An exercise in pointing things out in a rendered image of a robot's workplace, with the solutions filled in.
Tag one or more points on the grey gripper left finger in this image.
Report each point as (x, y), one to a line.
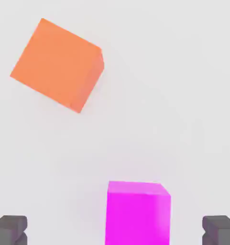
(8, 229)

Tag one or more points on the small magenta cube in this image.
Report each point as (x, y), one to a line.
(137, 216)

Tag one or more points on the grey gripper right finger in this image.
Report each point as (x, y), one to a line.
(221, 230)

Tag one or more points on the large orange box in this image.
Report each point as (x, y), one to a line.
(55, 66)

